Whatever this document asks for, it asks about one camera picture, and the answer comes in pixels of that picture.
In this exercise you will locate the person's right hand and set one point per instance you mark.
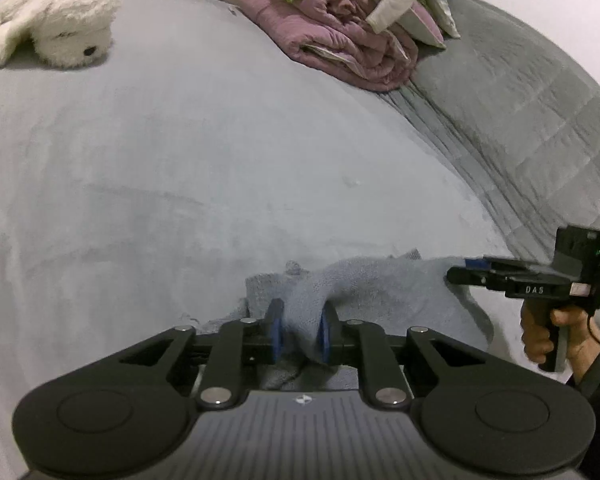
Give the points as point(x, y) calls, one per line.
point(585, 340)

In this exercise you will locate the white plush toy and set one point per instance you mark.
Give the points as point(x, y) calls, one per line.
point(65, 20)

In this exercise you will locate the grey knit sweater black print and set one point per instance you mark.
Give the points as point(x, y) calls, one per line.
point(380, 290)

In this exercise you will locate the pink folded quilt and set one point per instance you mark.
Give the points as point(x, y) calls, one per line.
point(340, 25)

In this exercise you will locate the grey bed sheet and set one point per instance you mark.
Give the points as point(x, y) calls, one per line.
point(180, 160)

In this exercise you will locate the grey quilted bedspread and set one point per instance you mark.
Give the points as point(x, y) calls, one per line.
point(530, 110)

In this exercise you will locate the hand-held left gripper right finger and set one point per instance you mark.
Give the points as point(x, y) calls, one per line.
point(322, 342)

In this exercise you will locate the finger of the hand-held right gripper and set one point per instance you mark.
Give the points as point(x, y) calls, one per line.
point(472, 278)
point(474, 263)

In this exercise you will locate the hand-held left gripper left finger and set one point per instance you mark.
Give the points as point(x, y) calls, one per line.
point(276, 340)

